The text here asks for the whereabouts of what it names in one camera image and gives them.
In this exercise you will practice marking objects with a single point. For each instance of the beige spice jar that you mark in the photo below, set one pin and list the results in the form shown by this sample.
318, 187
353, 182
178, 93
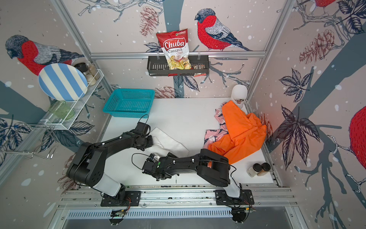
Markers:
92, 74

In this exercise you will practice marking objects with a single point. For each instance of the metal wire rack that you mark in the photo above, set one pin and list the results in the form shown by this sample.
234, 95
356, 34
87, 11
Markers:
29, 140

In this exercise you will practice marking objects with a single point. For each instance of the black lid shaker bottle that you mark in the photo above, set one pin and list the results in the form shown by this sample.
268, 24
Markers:
254, 170

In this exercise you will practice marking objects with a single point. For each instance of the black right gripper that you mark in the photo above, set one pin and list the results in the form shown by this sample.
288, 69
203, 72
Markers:
169, 158

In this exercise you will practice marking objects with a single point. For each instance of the green glass cup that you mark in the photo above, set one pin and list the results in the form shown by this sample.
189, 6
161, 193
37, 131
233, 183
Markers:
62, 110

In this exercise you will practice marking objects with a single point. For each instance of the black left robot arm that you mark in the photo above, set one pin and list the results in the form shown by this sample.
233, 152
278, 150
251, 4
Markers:
88, 166

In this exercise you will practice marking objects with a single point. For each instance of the teal plastic basket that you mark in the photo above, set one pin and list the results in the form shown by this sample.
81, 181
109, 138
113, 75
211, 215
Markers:
130, 103

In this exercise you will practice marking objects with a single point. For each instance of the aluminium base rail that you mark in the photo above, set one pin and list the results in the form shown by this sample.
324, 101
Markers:
178, 197

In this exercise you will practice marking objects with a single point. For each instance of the white mannequin head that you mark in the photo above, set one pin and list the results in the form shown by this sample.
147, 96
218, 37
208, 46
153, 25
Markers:
239, 95

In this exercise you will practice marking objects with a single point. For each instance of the pink patterned cloth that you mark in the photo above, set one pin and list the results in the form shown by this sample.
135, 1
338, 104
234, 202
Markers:
213, 135

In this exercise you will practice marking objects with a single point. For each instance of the white shorts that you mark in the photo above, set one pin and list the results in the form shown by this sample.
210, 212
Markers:
164, 144

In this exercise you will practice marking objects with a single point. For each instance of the dark lid spice jar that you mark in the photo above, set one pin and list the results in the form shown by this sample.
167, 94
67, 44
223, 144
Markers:
82, 67

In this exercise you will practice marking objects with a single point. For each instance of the blue white striped plate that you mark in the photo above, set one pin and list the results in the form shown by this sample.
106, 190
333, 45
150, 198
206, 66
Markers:
63, 82

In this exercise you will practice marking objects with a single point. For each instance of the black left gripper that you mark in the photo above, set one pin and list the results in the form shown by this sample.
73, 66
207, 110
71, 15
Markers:
151, 143

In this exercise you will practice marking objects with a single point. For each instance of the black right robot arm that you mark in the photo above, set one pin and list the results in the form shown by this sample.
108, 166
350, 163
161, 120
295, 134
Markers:
210, 166

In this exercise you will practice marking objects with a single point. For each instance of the red Chuba chips bag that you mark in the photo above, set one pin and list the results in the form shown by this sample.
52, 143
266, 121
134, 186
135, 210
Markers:
176, 49

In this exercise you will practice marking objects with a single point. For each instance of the orange cloth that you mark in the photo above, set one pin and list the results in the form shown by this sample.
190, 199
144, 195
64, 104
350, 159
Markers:
246, 134

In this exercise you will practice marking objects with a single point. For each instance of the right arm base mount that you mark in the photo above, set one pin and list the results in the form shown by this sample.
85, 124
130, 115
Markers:
245, 198

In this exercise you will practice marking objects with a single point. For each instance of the clear acrylic wall shelf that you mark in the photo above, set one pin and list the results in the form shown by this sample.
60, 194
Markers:
56, 123

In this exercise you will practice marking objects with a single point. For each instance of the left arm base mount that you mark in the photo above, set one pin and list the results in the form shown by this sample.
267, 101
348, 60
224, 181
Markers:
122, 199

